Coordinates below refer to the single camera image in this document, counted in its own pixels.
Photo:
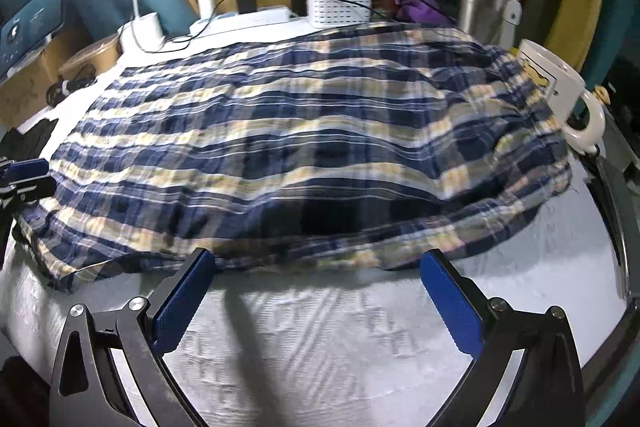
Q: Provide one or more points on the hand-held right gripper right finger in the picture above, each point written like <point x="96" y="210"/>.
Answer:
<point x="450" y="302"/>

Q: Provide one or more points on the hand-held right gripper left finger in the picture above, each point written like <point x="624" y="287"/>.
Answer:
<point x="182" y="302"/>

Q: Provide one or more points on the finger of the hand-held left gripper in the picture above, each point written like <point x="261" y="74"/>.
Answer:
<point x="30" y="168"/>

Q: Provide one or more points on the blue plaid shirt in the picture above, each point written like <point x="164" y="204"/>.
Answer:
<point x="300" y="132"/>

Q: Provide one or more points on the black folded pants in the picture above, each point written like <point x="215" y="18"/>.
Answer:
<point x="35" y="137"/>

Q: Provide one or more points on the cardboard box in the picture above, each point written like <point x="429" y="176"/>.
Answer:
<point x="30" y="82"/>

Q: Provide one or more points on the white charger plug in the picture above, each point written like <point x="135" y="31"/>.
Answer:
<point x="206" y="6"/>

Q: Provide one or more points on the white printed mug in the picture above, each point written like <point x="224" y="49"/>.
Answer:
<point x="555" y="82"/>

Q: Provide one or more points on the white power strip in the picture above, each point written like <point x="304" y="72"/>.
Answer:
<point x="250" y="19"/>

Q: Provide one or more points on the purple cloth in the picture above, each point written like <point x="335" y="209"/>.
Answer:
<point x="420" y="9"/>

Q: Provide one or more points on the stainless steel tumbler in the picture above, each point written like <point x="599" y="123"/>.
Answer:
<point x="482" y="7"/>

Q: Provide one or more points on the brown can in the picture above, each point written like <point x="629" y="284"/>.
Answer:
<point x="386" y="4"/>

